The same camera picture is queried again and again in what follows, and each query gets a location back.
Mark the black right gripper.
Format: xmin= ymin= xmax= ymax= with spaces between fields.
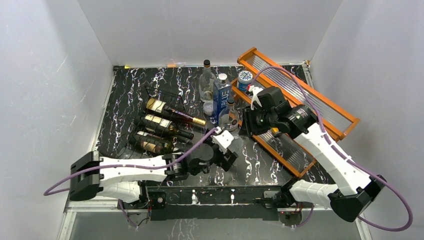
xmin=238 ymin=103 xmax=277 ymax=137

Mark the clear round glass bottle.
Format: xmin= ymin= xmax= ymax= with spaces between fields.
xmin=218 ymin=96 xmax=240 ymax=133

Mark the blue square glass bottle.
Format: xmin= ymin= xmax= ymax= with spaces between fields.
xmin=213 ymin=73 xmax=232 ymax=120

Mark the green bottle with black capsule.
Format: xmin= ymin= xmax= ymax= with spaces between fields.
xmin=133 ymin=114 xmax=194 ymax=140

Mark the clear bottle with orange label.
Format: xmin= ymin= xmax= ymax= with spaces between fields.
xmin=230 ymin=128 xmax=245 ymax=152

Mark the dark green wine bottle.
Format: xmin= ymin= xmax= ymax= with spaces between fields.
xmin=128 ymin=131 xmax=181 ymax=155

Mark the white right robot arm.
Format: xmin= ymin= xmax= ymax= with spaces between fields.
xmin=240 ymin=85 xmax=384 ymax=222

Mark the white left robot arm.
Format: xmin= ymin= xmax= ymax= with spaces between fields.
xmin=69 ymin=143 xmax=238 ymax=208

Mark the orange framed glass shelf rack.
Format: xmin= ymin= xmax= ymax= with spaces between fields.
xmin=232 ymin=47 xmax=360 ymax=178

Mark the tall clear bottle black cap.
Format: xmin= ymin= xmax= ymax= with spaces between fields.
xmin=198 ymin=59 xmax=217 ymax=102

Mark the brown bottle with gold cap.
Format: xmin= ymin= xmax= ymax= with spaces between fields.
xmin=145 ymin=98 xmax=206 ymax=127

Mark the yellow eraser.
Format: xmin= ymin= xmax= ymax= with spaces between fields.
xmin=271 ymin=127 xmax=281 ymax=136

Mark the blue white round tin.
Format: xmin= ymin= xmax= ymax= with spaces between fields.
xmin=237 ymin=70 xmax=254 ymax=92

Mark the clear jar of paper clips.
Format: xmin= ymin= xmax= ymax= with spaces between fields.
xmin=203 ymin=101 xmax=214 ymax=116

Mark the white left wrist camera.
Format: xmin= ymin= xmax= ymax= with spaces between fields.
xmin=211 ymin=126 xmax=235 ymax=155

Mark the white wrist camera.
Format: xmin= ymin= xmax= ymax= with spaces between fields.
xmin=247 ymin=84 xmax=264 ymax=110
xmin=211 ymin=126 xmax=235 ymax=155

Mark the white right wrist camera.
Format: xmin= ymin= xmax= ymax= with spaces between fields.
xmin=247 ymin=84 xmax=264 ymax=110

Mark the black aluminium base frame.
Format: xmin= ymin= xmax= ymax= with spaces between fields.
xmin=62 ymin=183 xmax=369 ymax=229

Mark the black wire wine rack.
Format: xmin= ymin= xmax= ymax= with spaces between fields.
xmin=95 ymin=86 xmax=185 ymax=158

